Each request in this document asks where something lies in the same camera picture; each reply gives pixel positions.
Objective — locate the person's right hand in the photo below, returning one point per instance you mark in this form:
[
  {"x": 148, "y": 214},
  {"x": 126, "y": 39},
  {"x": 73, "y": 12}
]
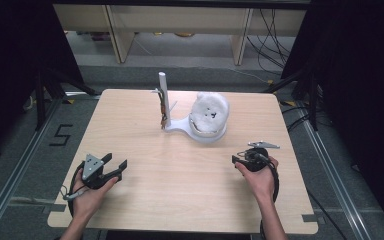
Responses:
[{"x": 261, "y": 183}]

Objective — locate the aluminium floor rail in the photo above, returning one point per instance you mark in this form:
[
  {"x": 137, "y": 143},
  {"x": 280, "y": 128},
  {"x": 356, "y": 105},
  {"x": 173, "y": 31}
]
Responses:
[
  {"x": 16, "y": 170},
  {"x": 333, "y": 173}
]

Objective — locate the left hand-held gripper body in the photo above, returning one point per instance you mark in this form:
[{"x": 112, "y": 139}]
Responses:
[{"x": 91, "y": 166}]

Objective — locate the person's left hand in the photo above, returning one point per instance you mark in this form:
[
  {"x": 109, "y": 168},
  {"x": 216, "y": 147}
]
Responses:
[{"x": 88, "y": 198}]

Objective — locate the black curtain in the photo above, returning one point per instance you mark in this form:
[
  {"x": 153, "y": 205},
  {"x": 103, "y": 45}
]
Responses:
[
  {"x": 360, "y": 83},
  {"x": 13, "y": 66}
]

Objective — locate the white stand with post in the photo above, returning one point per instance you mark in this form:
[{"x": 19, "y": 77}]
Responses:
[{"x": 180, "y": 125}]

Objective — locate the white plush toy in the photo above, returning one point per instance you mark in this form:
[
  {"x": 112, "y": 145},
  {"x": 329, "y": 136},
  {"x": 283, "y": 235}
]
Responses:
[{"x": 206, "y": 108}]

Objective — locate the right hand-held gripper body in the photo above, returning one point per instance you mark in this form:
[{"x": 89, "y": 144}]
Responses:
[{"x": 256, "y": 160}]

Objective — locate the black metal stand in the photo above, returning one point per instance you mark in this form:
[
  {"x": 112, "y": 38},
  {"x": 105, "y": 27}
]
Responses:
[
  {"x": 41, "y": 100},
  {"x": 311, "y": 100}
]

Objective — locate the beige wooden cabinet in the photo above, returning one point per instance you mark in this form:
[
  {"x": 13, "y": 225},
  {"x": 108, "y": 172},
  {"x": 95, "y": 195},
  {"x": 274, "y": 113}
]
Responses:
[{"x": 180, "y": 20}]

